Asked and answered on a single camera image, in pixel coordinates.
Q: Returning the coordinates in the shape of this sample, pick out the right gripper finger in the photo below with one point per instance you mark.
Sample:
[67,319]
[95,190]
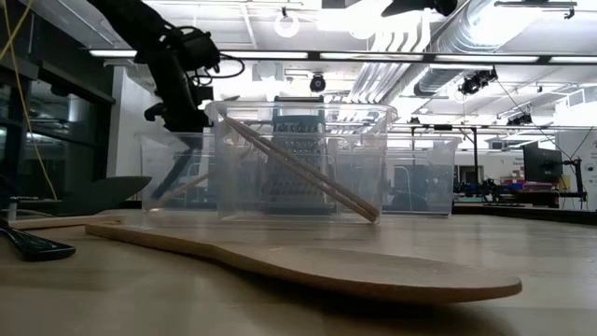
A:
[429,6]

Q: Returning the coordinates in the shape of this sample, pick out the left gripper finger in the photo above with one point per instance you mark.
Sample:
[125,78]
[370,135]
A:
[186,121]

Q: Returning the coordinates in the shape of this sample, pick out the black nylon spatula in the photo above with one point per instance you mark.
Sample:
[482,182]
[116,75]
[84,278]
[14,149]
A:
[112,191]

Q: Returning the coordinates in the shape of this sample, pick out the plain wooden utensil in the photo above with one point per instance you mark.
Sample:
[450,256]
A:
[303,167]

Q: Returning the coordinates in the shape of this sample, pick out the black slotted turner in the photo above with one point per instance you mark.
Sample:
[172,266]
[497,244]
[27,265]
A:
[37,249]

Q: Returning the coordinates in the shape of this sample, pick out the wide wooden spatula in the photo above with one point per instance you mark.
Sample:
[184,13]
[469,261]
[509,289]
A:
[373,275]

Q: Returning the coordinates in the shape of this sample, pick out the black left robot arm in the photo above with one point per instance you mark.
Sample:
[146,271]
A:
[140,28]

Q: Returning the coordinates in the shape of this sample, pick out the white ceiling pipes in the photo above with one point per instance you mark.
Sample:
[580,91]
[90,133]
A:
[373,84]

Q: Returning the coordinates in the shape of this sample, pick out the ceiling strip light bar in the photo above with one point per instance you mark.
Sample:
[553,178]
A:
[280,54]

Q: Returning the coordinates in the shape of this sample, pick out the round ceiling lamp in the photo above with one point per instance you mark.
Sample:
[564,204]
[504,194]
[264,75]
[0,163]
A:
[276,25]

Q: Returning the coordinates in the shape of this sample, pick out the metal box grater teal trim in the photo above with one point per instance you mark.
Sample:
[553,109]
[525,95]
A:
[298,140]

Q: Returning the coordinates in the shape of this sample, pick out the black ceiling device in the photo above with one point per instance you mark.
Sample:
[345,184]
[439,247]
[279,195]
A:
[520,120]

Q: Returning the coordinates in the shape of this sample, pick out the black background rack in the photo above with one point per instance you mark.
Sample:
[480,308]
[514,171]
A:
[475,154]

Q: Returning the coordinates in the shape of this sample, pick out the black computer monitor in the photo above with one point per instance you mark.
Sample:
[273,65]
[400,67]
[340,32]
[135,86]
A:
[541,163]

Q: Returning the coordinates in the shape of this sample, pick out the background workbench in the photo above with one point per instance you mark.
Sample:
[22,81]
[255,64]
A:
[513,186]

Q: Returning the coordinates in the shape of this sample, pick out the black monitor stand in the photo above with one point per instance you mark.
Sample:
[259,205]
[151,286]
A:
[578,177]

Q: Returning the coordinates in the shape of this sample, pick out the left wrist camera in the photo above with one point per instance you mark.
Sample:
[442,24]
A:
[200,49]

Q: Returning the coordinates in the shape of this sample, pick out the silver ventilation duct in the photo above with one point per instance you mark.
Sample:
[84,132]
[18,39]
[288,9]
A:
[466,32]

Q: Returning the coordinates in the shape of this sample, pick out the black ceiling camera cluster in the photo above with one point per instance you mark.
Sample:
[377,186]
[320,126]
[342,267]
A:
[476,83]

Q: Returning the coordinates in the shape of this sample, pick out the small silver post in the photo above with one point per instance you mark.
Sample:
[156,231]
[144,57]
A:
[11,210]

